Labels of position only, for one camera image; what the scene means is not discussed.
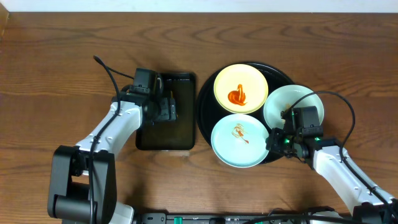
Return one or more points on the round black tray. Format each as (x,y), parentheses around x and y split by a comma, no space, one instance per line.
(209,111)

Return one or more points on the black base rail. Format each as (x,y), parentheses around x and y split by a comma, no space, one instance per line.
(163,218)

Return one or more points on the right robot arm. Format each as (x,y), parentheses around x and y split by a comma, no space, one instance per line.
(366,201)

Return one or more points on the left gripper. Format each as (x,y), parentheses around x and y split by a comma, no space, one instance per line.
(171,109)

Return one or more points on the black rectangular tray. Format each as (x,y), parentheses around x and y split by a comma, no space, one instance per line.
(174,128)

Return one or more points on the yellow plate with sauce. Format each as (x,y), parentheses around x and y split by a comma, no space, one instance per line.
(240,88)

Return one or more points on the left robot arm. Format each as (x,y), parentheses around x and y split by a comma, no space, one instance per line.
(83,177)

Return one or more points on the light blue plate front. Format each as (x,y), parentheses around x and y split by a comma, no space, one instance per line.
(239,140)

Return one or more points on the pale green plate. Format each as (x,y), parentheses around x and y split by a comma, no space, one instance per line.
(283,98)

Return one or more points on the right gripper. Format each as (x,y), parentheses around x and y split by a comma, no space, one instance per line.
(273,141)

